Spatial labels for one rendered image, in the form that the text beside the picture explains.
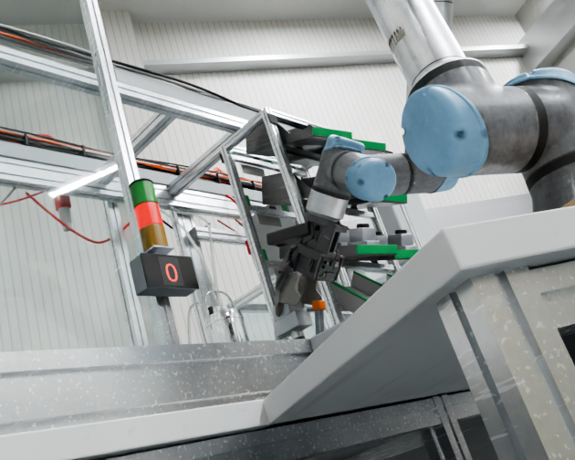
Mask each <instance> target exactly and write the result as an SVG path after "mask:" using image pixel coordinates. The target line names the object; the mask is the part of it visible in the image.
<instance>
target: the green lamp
mask: <svg viewBox="0 0 575 460"><path fill-rule="evenodd" d="M130 193H131V200H132V204H133V208H134V209H135V207H136V206H137V205H139V204H143V203H147V202H154V203H157V204H158V200H157V196H156V192H155V189H154V185H153V183H152V182H150V181H139V182H136V183H134V184H133V185H131V187H130Z"/></svg>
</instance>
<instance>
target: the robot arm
mask: <svg viewBox="0 0 575 460"><path fill-rule="evenodd" d="M365 1H366V3H367V5H368V7H369V8H370V10H371V13H372V15H373V17H374V19H375V21H376V23H377V25H378V27H379V29H380V30H381V32H382V35H383V37H384V39H385V41H386V43H387V45H388V47H389V49H390V50H391V52H392V55H393V57H394V59H395V61H396V63H397V65H398V67H399V69H400V71H401V72H402V75H403V77H404V79H405V81H406V103H405V105H404V108H403V111H402V129H404V134H403V135H402V140H403V143H404V153H391V154H364V150H365V146H364V144H363V143H361V142H358V141H354V140H351V139H347V138H344V137H340V136H338V135H330V136H329V137H328V139H327V142H326V144H325V147H324V150H323V151H322V153H321V158H320V162H319V167H318V170H317V173H316V176H315V180H314V183H313V185H312V189H311V191H310V194H309V198H308V202H307V205H306V208H307V211H306V212H305V216H304V218H306V219H308V220H309V221H312V222H305V223H302V224H298V225H293V226H290V227H287V228H284V229H279V230H276V231H275V232H271V233H268V234H267V244H268V245H269V246H277V247H285V246H289V245H292V244H293V245H292V246H290V247H289V250H288V252H287V253H286V254H285V257H284V259H283V261H282V262H281V264H280V266H279V269H278V271H277V280H276V285H275V288H276V293H275V308H276V316H278V317H280V314H281V312H282V310H283V307H284V304H289V305H294V306H296V305H297V304H298V303H299V302H300V300H301V303H302V306H303V308H304V307H305V305H306V304H308V305H312V301H313V300H322V296H321V295H320V293H319V292H318V291H317V283H318V281H329V282H333V281H336V282H337V279H338V276H339V273H340V269H341V266H342V262H343V259H344V256H342V255H341V254H340V251H339V250H338V249H336V246H337V243H338V241H339V238H340V233H345V234H346V233H347V230H348V226H346V225H343V224H341V221H340V220H341V219H343V217H344V215H345V212H346V208H347V205H348V202H349V199H350V195H351V194H352V195H353V196H355V197H356V198H358V199H361V200H363V201H369V202H380V201H382V200H384V199H385V198H387V197H389V196H392V195H403V194H415V193H439V192H444V191H449V190H451V189H453V188H454V187H455V186H456V184H457V182H458V180H459V178H466V177H470V176H477V175H493V174H508V173H522V175H523V178H524V180H525V183H526V185H527V188H528V191H529V193H530V196H531V199H532V212H533V213H535V212H541V211H547V210H552V209H558V208H561V207H562V206H564V205H565V204H567V203H568V202H570V201H571V200H573V199H574V198H575V74H573V73H572V72H570V71H568V70H566V69H563V68H538V69H534V70H533V71H532V72H531V73H529V74H527V73H526V72H525V73H522V74H520V75H518V76H516V77H514V78H512V79H511V80H510V81H508V82H507V83H506V84H504V85H503V86H498V85H497V84H496V83H495V81H494V80H493V79H492V77H491V75H490V74H489V72H488V71H487V69H486V67H485V65H484V64H483V63H482V62H481V61H479V60H477V59H475V58H471V57H465V54H464V53H463V51H462V49H461V48H460V46H459V45H458V43H457V42H456V40H455V37H454V36H453V34H452V24H453V2H454V0H365ZM337 250H338V251H339V254H337V253H338V252H337ZM335 251H336V253H335ZM296 271H298V272H299V273H301V274H302V275H301V276H299V275H298V274H297V273H293V272H296ZM337 271H338V272H337ZM336 274H337V275H336ZM297 286H298V289H297Z"/></svg>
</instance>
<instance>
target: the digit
mask: <svg viewBox="0 0 575 460"><path fill-rule="evenodd" d="M158 261H159V265H160V269H161V272H162V280H163V284H164V285H174V286H184V283H183V277H182V273H181V269H180V266H179V262H178V258H177V257H167V256H158Z"/></svg>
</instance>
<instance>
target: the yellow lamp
mask: <svg viewBox="0 0 575 460"><path fill-rule="evenodd" d="M140 237H141V243H142V248H143V252H144V253H145V252H146V251H147V250H148V249H149V248H151V247H152V246H169V245H168V240H167V236H166V233H165V229H164V226H163V225H160V224H152V225H146V226H144V227H143V228H142V229H141V230H140Z"/></svg>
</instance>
